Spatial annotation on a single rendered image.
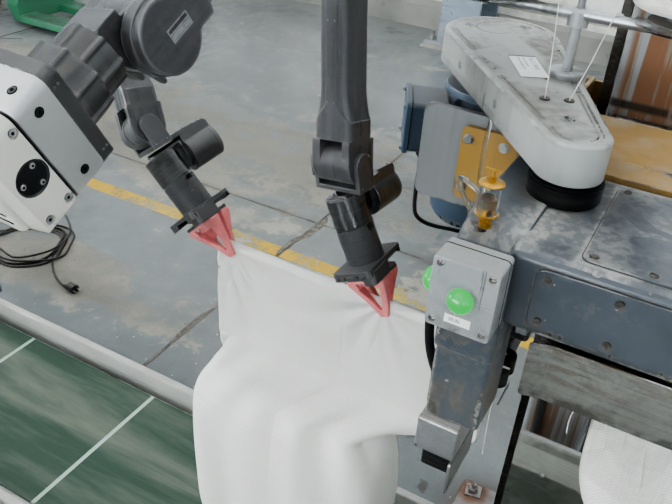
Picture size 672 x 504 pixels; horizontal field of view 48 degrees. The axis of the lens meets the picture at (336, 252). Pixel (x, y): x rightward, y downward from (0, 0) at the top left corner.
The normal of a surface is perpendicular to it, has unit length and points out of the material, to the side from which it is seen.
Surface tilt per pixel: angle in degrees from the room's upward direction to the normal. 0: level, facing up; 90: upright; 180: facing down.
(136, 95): 57
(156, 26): 80
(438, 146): 90
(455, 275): 90
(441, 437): 90
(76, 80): 61
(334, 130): 82
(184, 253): 0
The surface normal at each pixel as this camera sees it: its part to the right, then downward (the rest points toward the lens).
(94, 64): 0.61, 0.01
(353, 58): 0.75, 0.22
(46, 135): 0.84, 0.33
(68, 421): 0.06, -0.84
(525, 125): -0.99, 0.04
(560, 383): -0.49, 0.44
